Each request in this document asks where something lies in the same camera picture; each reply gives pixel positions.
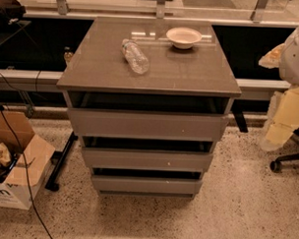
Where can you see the grey drawer cabinet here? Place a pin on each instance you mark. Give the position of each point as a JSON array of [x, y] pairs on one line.
[[194, 81]]

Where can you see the small bottle behind cabinet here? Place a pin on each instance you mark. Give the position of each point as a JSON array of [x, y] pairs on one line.
[[68, 54]]

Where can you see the grey drawer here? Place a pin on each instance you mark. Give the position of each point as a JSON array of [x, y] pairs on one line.
[[145, 159], [146, 185], [142, 125]]

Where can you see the clear plastic water bottle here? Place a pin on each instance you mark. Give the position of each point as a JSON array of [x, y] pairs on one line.
[[135, 57]]

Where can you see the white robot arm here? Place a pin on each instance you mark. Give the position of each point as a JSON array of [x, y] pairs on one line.
[[283, 111]]

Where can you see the black table leg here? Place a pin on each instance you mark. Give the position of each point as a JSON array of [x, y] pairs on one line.
[[58, 159]]

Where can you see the grey middle drawer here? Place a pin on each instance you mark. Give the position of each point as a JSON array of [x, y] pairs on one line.
[[145, 159]]

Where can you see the grey bottom drawer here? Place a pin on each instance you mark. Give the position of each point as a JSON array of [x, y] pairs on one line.
[[146, 185]]

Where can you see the grey top drawer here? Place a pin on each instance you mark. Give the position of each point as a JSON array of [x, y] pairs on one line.
[[142, 125]]

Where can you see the open cardboard box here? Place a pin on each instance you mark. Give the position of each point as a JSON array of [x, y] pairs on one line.
[[33, 160]]

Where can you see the white paper bowl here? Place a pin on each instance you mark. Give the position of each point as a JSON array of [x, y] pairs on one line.
[[183, 38]]

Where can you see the black bag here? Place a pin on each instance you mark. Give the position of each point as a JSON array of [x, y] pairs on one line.
[[10, 12]]

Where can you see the crumpled snack bags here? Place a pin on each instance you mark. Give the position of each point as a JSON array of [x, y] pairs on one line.
[[7, 161]]

